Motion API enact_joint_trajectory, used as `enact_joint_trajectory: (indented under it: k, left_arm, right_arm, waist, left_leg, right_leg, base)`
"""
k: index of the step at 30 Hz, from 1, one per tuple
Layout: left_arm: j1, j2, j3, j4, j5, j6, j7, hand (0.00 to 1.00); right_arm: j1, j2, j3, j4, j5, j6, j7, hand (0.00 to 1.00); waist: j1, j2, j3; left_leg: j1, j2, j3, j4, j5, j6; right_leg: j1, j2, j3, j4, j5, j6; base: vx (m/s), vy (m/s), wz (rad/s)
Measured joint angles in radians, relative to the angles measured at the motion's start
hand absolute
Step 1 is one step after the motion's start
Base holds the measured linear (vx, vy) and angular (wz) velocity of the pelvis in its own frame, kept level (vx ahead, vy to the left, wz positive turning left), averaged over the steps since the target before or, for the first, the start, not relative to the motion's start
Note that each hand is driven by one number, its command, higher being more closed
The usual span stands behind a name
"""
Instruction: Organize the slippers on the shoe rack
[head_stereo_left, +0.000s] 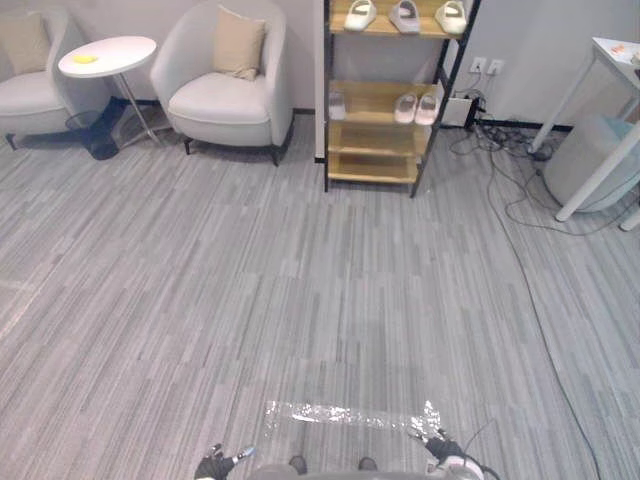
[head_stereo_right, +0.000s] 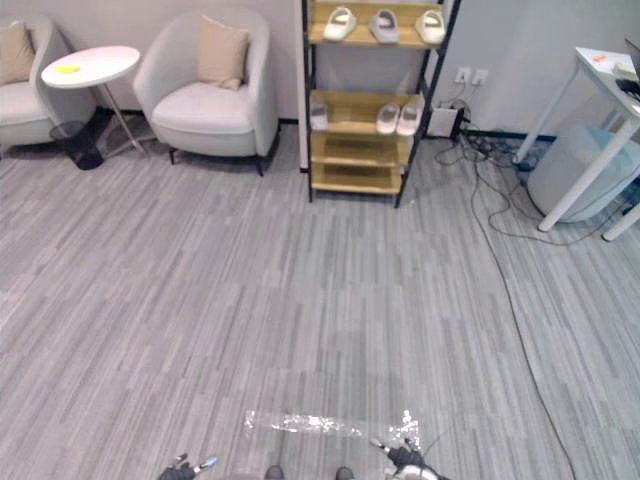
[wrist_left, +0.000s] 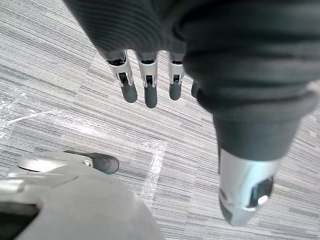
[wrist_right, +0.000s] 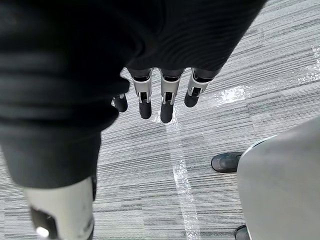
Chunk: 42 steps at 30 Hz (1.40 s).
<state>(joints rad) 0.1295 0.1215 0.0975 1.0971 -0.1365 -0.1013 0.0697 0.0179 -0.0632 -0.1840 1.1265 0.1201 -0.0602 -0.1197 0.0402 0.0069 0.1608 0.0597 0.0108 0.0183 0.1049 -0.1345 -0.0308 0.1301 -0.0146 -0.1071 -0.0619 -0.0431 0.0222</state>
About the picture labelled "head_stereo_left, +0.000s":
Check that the white wall socket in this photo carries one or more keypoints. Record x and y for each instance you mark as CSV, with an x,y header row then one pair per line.
x,y
477,65
495,66

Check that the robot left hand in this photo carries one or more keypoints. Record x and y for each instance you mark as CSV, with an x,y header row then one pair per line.
x,y
215,465

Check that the light grey armchair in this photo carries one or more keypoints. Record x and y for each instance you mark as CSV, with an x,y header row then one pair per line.
x,y
225,90
30,90

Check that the round white side table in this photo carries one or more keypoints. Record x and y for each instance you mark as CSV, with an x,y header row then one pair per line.
x,y
107,57

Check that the grey round bin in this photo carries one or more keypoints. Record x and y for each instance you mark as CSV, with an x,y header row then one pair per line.
x,y
590,162

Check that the cream white slipper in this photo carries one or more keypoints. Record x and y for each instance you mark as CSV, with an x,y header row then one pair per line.
x,y
451,17
358,15

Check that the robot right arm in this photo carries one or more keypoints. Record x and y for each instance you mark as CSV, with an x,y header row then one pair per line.
x,y
462,469

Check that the yellow object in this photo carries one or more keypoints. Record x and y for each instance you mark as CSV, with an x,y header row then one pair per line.
x,y
84,58

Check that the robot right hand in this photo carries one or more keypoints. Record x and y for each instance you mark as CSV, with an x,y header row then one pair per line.
x,y
440,446

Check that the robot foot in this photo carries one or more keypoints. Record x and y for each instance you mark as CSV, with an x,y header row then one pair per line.
x,y
298,463
367,463

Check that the black wood shoe rack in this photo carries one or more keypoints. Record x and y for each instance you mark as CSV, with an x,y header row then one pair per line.
x,y
385,95

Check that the robot grey torso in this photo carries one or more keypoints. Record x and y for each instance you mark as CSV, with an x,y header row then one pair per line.
x,y
330,472

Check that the white translucent slipper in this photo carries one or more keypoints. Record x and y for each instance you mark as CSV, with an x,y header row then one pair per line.
x,y
337,105

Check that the grey slipper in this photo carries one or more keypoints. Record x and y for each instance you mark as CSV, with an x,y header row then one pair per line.
x,y
405,16

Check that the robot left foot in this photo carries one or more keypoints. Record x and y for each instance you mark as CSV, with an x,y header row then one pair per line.
x,y
298,463

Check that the beige cushion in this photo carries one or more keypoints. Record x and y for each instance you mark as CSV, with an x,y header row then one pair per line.
x,y
239,44
25,42

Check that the orange white paper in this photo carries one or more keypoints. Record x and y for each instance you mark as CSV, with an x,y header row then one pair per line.
x,y
620,49

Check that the clear tape strip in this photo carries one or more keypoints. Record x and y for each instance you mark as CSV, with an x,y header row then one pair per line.
x,y
350,415

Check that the white box device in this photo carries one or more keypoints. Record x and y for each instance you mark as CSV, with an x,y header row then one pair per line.
x,y
458,111

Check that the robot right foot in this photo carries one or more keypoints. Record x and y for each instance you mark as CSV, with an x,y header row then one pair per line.
x,y
367,463

